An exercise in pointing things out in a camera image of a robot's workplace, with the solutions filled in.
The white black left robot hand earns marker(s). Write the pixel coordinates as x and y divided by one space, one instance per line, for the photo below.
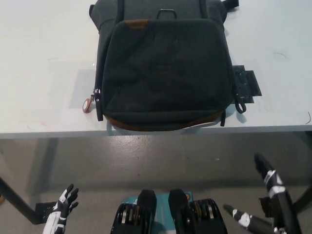
56 217

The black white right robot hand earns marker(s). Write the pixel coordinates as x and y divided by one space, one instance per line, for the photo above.
280 202

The dark grey flap backpack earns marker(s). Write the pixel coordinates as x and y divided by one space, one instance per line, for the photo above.
165 73

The black teal robot torso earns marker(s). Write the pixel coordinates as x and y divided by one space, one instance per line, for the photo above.
146 219

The black metal table leg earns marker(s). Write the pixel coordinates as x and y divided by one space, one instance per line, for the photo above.
19 200
303 198

